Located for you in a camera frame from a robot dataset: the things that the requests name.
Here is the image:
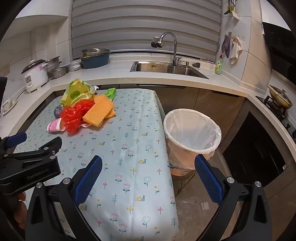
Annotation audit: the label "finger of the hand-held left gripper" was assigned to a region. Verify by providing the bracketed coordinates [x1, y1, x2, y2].
[5, 136, 63, 167]
[0, 132, 27, 154]

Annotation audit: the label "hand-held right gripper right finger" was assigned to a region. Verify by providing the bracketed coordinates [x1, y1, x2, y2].
[194, 154, 273, 241]

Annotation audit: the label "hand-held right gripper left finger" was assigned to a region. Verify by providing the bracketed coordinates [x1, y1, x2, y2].
[25, 155, 103, 241]

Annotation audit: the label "beige trash bin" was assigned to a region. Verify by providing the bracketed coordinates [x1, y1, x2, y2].
[166, 137, 214, 178]

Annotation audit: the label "red plastic bag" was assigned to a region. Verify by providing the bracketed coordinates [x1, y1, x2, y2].
[60, 100, 95, 133]

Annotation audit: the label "white lined trash bin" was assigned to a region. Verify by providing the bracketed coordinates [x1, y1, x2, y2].
[163, 108, 222, 163]

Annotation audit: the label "yellow green plastic bag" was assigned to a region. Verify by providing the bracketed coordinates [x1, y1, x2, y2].
[60, 79, 99, 106]

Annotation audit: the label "person's left hand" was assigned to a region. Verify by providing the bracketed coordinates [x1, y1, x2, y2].
[14, 192, 29, 229]

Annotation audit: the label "pink cup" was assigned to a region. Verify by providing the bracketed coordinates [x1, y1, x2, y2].
[47, 118, 65, 132]

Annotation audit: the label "white power strip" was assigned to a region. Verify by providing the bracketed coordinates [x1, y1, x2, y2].
[1, 98, 18, 114]

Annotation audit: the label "floral tablecloth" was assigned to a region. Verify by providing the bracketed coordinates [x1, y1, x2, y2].
[14, 88, 181, 241]

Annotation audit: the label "black built-in oven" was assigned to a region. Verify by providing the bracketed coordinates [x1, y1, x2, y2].
[222, 111, 289, 188]

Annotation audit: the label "white rice cooker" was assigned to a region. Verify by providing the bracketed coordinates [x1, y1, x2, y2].
[21, 59, 49, 93]

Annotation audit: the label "brown base cabinet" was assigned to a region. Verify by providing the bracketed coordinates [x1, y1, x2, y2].
[136, 85, 247, 149]

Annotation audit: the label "green carton box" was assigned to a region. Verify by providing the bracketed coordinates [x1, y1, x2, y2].
[105, 88, 117, 101]

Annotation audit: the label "steel plates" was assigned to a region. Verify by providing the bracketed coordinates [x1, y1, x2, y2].
[67, 60, 84, 73]

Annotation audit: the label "stack of steel pots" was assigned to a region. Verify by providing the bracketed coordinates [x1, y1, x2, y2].
[45, 56, 63, 72]

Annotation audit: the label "blue basin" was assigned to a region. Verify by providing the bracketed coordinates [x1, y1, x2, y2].
[81, 53, 111, 69]

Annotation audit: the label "black gas stove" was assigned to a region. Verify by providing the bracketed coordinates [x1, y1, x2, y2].
[257, 95, 296, 139]

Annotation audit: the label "large steel bowl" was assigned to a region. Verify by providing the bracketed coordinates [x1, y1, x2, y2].
[81, 48, 111, 58]

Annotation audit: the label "wok with lid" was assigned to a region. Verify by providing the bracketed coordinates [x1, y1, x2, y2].
[268, 85, 294, 110]

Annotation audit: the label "green dish soap bottle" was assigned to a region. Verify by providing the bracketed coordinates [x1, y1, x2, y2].
[214, 54, 224, 75]

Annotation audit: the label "stainless steel sink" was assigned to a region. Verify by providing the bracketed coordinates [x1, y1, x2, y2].
[130, 61, 210, 80]

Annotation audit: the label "cream hanging cloth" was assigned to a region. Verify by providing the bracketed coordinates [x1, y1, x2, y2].
[229, 36, 243, 65]

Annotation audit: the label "grey hanging cloth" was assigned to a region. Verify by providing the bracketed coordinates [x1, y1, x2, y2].
[221, 35, 233, 58]

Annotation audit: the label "chrome faucet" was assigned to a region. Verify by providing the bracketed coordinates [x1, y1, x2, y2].
[151, 32, 183, 67]

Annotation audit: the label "black range hood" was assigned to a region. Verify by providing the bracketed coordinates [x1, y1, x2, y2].
[261, 21, 296, 70]

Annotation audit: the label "grey window blind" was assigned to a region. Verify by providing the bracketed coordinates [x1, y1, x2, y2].
[70, 0, 222, 63]

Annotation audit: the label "hanging kitchen utensil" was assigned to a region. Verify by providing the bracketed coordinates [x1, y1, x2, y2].
[224, 0, 240, 20]

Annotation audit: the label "rice cooker power cord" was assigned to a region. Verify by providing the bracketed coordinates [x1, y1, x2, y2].
[14, 89, 28, 102]

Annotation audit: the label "white wall cabinet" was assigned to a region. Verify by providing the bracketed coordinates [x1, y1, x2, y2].
[15, 0, 70, 25]

